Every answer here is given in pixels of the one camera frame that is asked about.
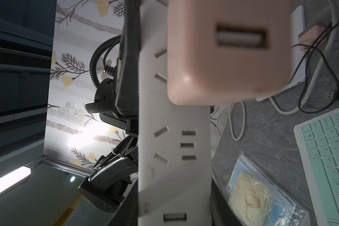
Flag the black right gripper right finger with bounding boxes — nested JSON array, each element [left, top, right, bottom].
[[210, 180, 242, 226]]

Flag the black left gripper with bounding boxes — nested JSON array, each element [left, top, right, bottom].
[[85, 1, 141, 136]]

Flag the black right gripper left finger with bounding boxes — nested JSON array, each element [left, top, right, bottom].
[[108, 181, 138, 226]]

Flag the white power strip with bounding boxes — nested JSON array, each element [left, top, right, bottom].
[[138, 1, 212, 226]]

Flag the pink charger plug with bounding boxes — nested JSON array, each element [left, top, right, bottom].
[[298, 23, 326, 46], [167, 1, 291, 105]]

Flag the green wireless keyboard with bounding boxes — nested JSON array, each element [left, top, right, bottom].
[[255, 5, 307, 102], [293, 108, 339, 226]]

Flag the black charging cable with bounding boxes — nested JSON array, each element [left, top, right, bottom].
[[290, 16, 339, 114]]

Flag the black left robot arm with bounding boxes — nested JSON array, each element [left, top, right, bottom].
[[79, 1, 141, 213]]

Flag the bagged blue masks and gloves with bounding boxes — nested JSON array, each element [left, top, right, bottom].
[[226, 153, 311, 226]]

